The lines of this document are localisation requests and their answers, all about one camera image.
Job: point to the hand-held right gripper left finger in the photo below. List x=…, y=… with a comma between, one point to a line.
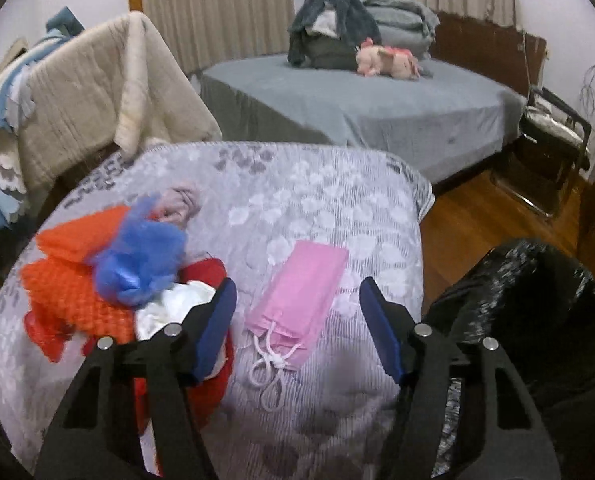
x=212, y=330

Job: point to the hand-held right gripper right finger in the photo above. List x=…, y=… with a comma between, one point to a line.
x=380, y=330

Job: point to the white plastic wrapper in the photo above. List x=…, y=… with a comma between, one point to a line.
x=162, y=310

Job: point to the red plastic bag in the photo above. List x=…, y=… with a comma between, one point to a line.
x=202, y=270

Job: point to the black lined trash bin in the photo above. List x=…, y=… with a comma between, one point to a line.
x=527, y=310

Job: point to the pink crumpled tissue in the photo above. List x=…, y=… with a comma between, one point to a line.
x=180, y=200

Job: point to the floral grey mattress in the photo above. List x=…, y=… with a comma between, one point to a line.
x=302, y=200

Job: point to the grey bed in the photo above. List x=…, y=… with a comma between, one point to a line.
x=352, y=100

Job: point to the black folding chair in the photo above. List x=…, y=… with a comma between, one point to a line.
x=547, y=125

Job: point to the pink plush toy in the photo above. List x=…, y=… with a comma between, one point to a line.
x=382, y=60

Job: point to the beige blanket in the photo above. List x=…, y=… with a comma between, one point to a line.
x=87, y=90

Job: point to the dark folded clothes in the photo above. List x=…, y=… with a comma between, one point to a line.
x=332, y=55

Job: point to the brown wooden headboard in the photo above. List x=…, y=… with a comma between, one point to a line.
x=482, y=50

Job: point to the folded grey quilts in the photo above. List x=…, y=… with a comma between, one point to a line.
x=402, y=20

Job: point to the wide beige curtain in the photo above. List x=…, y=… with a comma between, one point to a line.
x=217, y=5

